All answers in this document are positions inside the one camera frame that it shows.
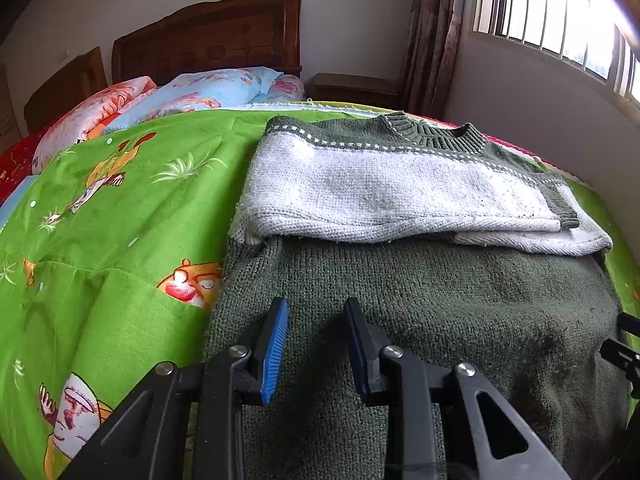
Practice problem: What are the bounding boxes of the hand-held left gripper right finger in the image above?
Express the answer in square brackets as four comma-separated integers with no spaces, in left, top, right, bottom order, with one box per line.
[343,297,573,480]

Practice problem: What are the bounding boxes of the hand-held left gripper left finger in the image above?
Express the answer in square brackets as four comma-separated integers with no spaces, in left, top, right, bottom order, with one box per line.
[60,297,290,480]

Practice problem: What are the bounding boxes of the green knitted sweater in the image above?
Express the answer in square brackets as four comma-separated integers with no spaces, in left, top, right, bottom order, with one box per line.
[202,112,631,480]

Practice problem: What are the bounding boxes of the green cartoon print quilt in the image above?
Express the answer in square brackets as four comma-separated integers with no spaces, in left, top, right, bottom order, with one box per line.
[0,101,640,480]

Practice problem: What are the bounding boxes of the wooden nightstand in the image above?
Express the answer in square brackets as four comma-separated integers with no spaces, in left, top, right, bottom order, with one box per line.
[307,72,401,110]

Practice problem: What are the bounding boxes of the pink and blue pillow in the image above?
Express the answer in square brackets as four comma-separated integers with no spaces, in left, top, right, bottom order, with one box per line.
[265,74,306,103]

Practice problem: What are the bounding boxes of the blue floral pillow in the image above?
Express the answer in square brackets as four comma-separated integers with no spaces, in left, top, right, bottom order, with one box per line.
[102,66,283,133]

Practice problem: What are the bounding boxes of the pink floral pillow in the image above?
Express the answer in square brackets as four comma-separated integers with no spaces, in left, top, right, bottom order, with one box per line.
[31,76,157,175]

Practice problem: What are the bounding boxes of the light blue blanket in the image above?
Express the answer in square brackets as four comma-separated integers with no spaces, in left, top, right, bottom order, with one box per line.
[0,180,36,228]

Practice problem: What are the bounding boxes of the red patterned blanket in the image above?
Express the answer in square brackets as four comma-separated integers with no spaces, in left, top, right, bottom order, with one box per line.
[0,127,56,201]

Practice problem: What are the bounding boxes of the large carved wooden headboard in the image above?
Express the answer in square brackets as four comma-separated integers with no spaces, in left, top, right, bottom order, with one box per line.
[111,0,303,85]

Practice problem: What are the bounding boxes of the barred window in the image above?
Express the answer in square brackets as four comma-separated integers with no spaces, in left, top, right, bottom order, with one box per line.
[470,0,640,111]

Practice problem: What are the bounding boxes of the floral curtain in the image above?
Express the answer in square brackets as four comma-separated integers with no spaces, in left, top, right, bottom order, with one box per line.
[400,0,473,116]

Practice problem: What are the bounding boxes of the small wooden headboard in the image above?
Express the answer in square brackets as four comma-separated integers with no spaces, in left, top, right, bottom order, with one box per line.
[23,46,108,133]

